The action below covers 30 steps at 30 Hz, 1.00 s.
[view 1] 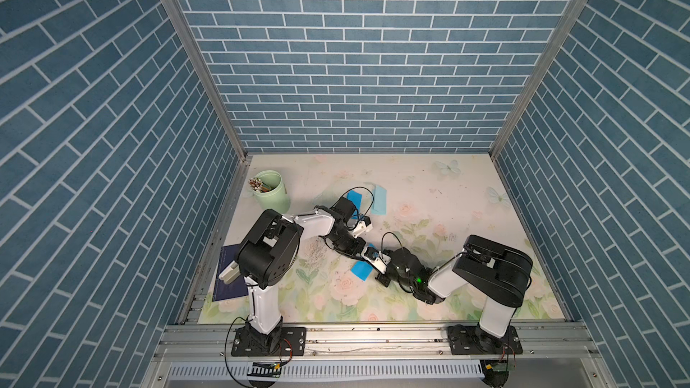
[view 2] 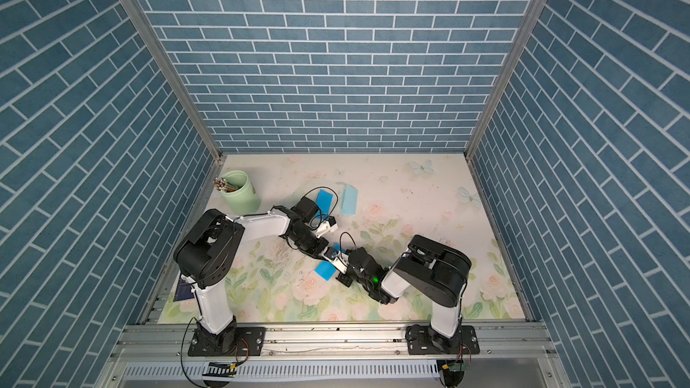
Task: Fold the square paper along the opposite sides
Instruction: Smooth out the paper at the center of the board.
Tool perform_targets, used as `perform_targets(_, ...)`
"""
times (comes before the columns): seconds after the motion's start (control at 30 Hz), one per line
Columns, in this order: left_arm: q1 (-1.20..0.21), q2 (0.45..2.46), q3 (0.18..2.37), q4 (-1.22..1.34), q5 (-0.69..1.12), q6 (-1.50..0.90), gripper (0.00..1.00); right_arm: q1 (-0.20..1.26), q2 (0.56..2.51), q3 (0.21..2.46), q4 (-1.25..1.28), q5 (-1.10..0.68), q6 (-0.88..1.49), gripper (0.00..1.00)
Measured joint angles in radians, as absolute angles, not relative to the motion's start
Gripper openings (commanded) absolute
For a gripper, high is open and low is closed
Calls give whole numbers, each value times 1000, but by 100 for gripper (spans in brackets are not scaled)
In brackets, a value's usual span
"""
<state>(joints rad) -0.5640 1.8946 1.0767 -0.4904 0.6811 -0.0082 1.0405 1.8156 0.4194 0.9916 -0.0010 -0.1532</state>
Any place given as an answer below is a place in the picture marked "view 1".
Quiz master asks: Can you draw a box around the right camera black cable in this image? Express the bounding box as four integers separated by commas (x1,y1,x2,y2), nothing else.
380,231,405,254

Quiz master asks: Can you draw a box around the left camera black cable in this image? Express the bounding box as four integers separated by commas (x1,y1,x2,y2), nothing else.
344,186,377,219

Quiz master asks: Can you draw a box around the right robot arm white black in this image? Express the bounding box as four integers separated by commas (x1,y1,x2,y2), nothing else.
362,235,533,355

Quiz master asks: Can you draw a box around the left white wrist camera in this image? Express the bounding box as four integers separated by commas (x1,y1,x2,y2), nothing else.
351,217,373,238

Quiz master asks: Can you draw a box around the blue paper sheet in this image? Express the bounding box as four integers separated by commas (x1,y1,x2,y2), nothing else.
350,260,374,281
346,190,363,219

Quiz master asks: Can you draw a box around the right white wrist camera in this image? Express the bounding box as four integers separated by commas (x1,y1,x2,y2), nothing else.
362,246,391,275

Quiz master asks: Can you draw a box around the green pencil cup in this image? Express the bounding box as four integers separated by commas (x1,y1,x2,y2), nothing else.
253,170,291,214

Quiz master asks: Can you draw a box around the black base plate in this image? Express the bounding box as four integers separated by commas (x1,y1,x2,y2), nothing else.
231,323,307,357
447,324,523,356

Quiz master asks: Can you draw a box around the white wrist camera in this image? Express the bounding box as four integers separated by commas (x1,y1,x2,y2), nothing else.
351,217,373,238
362,246,391,275

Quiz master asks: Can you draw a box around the light blue square paper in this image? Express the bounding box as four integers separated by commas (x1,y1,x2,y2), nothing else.
370,185,387,216

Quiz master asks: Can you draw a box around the white stapler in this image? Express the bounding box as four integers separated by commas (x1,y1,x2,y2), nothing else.
217,260,241,285

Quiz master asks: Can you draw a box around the camera black cable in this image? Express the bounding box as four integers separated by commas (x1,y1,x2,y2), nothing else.
344,186,377,219
380,231,405,254

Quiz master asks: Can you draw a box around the dark blue notebook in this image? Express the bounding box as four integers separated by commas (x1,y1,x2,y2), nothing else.
212,244,248,302

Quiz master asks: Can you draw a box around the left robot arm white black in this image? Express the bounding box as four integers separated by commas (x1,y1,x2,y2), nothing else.
235,197,371,348

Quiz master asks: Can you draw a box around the aluminium mounting rail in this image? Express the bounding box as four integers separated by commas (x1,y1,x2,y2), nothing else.
152,321,599,362

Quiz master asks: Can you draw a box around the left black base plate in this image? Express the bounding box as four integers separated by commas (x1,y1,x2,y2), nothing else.
231,323,307,357

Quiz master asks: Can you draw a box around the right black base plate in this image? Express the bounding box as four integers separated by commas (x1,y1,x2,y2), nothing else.
447,324,523,356

